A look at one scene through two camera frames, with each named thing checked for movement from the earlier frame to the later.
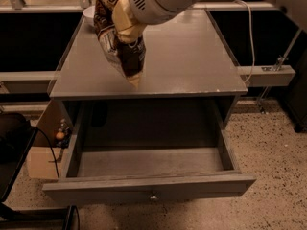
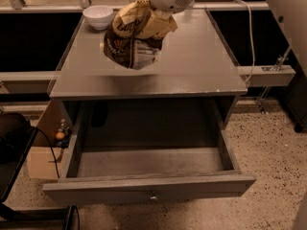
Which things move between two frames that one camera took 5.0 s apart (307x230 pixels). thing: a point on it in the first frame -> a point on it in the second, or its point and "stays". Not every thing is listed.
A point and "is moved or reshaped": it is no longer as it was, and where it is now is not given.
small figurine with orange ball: (62, 136) stays
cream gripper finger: (128, 28) -> (158, 24)
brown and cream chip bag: (128, 57) is moved or reshaped
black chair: (16, 138) stays
